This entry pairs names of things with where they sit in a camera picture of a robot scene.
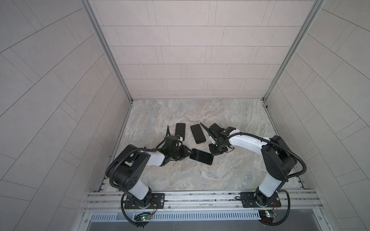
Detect light blue phone case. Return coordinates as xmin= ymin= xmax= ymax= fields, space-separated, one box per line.
xmin=189 ymin=148 xmax=215 ymax=166

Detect aluminium mounting rail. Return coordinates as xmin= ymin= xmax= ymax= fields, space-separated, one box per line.
xmin=82 ymin=188 xmax=323 ymax=212

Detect pink phone case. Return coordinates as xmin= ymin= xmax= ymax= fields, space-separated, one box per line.
xmin=174 ymin=122 xmax=187 ymax=141

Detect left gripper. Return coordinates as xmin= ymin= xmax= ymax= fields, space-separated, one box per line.
xmin=168 ymin=145 xmax=194 ymax=161

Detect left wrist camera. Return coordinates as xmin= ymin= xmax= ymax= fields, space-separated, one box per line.
xmin=163 ymin=135 xmax=183 ymax=150

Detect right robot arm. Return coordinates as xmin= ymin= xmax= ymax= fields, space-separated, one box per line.
xmin=208 ymin=127 xmax=298 ymax=207

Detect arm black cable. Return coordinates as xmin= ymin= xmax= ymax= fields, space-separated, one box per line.
xmin=104 ymin=125 xmax=171 ymax=228
xmin=199 ymin=122 xmax=307 ymax=226

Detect ventilation grille strip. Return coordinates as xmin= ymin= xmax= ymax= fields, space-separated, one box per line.
xmin=90 ymin=210 xmax=261 ymax=222

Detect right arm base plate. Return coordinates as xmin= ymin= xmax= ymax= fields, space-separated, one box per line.
xmin=240 ymin=192 xmax=281 ymax=209

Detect circuit board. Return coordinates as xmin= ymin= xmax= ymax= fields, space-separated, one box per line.
xmin=135 ymin=212 xmax=153 ymax=222
xmin=259 ymin=210 xmax=278 ymax=223

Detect right circuit board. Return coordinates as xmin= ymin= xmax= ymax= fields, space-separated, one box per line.
xmin=259 ymin=210 xmax=278 ymax=223

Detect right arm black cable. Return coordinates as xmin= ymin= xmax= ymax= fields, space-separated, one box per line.
xmin=199 ymin=122 xmax=307 ymax=226

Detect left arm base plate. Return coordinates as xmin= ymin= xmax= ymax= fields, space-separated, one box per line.
xmin=123 ymin=192 xmax=165 ymax=209

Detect purple-edged black phone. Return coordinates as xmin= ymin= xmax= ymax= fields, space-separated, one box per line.
xmin=175 ymin=123 xmax=186 ymax=141

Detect left circuit board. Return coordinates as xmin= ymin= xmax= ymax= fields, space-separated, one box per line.
xmin=135 ymin=212 xmax=153 ymax=222

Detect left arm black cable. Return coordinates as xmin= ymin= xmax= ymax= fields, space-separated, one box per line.
xmin=104 ymin=125 xmax=171 ymax=228

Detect black phone case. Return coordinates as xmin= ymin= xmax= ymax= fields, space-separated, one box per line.
xmin=190 ymin=124 xmax=206 ymax=144

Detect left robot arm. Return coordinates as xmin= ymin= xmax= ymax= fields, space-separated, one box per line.
xmin=105 ymin=135 xmax=192 ymax=208

